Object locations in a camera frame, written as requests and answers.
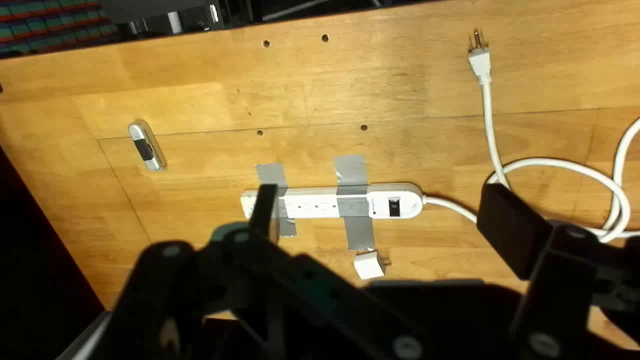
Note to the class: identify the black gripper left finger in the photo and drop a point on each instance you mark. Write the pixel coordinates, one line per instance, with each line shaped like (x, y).
(264, 214)

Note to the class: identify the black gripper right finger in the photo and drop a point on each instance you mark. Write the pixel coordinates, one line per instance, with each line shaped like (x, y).
(512, 229)

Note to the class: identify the small white charger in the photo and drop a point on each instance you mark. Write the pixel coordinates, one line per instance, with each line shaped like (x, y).
(370, 265)

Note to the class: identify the grey tape strip far end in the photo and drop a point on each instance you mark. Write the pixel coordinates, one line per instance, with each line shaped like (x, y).
(275, 175)

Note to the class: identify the white power strip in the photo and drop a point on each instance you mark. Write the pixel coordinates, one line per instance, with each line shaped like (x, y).
(387, 203)

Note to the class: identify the small silver black object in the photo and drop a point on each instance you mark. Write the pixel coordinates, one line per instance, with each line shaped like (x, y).
(146, 145)

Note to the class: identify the colourful striped cloth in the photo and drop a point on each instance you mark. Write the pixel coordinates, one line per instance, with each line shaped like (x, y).
(34, 27)

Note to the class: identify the grey tape strip near switch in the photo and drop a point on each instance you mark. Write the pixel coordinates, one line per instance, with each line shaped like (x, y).
(352, 203)

